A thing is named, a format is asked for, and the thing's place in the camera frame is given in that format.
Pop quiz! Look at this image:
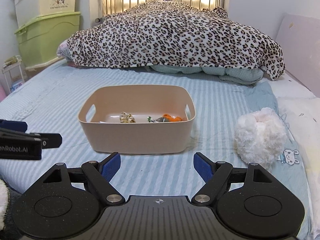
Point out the light green quilt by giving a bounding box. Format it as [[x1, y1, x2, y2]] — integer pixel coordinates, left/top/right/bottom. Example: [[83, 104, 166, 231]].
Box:
[[150, 65, 264, 85]]

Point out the green plastic storage box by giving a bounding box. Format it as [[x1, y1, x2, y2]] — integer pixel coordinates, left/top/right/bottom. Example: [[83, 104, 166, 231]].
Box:
[[15, 12, 80, 68]]

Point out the leopard print blanket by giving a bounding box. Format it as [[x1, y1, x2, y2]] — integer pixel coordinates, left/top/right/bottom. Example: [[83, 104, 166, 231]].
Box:
[[64, 1, 285, 80]]

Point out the white side shelf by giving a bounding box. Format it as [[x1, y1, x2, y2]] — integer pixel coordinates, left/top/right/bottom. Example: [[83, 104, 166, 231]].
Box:
[[1, 55, 27, 93]]

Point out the green foil snack packet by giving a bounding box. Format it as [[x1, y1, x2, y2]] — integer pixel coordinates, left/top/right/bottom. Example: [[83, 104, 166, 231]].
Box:
[[147, 116, 164, 123]]

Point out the white pillow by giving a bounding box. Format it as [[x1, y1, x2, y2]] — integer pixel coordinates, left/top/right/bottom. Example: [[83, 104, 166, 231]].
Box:
[[269, 75, 319, 197]]

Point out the beige plastic storage basket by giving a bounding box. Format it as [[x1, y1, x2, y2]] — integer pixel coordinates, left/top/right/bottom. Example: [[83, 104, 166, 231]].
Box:
[[78, 85, 196, 154]]

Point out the white fluffy plush toy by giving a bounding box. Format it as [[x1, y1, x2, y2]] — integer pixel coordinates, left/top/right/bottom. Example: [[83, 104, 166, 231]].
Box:
[[234, 107, 287, 170]]

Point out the pink pillow under blanket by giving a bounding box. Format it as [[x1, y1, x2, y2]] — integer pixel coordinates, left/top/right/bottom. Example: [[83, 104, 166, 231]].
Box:
[[56, 40, 71, 61]]

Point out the orange plush hat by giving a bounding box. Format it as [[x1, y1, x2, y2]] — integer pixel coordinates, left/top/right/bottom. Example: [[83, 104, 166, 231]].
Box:
[[157, 114, 183, 122]]

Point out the yellow floral small packet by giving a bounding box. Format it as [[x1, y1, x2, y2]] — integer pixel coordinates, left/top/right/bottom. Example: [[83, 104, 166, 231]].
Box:
[[119, 112, 136, 124]]

